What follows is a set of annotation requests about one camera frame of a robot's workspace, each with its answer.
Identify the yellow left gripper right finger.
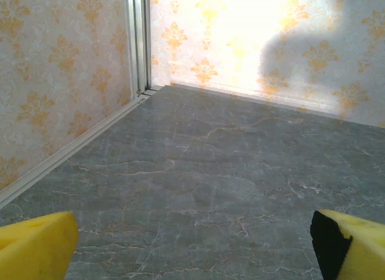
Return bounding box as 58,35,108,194
310,209,385,280

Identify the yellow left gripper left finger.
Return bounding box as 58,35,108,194
0,211,79,280

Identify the aluminium frame side rail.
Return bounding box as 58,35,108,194
0,93,151,209

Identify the aluminium frame corner post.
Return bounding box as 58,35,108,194
125,0,152,96

